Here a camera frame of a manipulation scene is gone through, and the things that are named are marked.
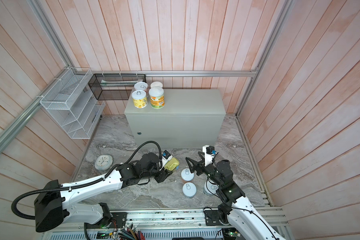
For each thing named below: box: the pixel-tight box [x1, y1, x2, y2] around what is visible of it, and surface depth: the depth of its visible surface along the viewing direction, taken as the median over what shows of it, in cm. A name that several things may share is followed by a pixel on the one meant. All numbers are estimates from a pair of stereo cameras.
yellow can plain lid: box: [150, 81, 163, 88], surface depth 80 cm
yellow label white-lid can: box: [131, 89, 148, 109], surface depth 76 cm
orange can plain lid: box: [148, 86, 165, 109], surface depth 74 cm
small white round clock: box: [94, 154, 114, 171], surface depth 93 cm
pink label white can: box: [134, 81, 148, 91], surface depth 80 cm
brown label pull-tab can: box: [181, 168, 195, 182], surface depth 85 cm
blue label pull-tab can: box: [182, 181, 197, 199], surface depth 80 cm
